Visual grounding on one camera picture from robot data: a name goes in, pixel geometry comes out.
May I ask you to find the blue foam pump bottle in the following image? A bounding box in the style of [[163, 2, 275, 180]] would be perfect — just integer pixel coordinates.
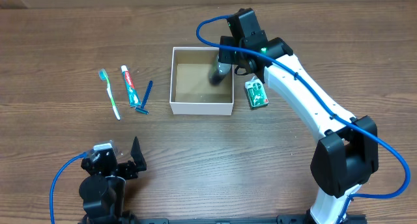
[[208, 55, 232, 85]]

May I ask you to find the blue disposable razor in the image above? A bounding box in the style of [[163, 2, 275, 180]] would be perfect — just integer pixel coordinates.
[[135, 81, 153, 115]]

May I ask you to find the teal Colgate toothpaste tube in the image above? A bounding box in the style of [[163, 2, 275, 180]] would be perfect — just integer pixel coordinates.
[[121, 65, 141, 107]]

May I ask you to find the green white toothbrush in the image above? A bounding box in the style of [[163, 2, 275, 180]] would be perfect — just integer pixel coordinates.
[[98, 69, 121, 120]]

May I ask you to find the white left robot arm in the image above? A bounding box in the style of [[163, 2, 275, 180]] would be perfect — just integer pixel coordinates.
[[79, 137, 147, 224]]

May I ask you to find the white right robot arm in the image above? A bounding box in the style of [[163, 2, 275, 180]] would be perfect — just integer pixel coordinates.
[[217, 8, 379, 223]]

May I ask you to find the white cardboard box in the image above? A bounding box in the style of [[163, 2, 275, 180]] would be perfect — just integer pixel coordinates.
[[169, 47, 235, 115]]

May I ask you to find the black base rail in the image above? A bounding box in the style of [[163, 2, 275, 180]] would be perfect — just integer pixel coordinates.
[[78, 212, 368, 224]]

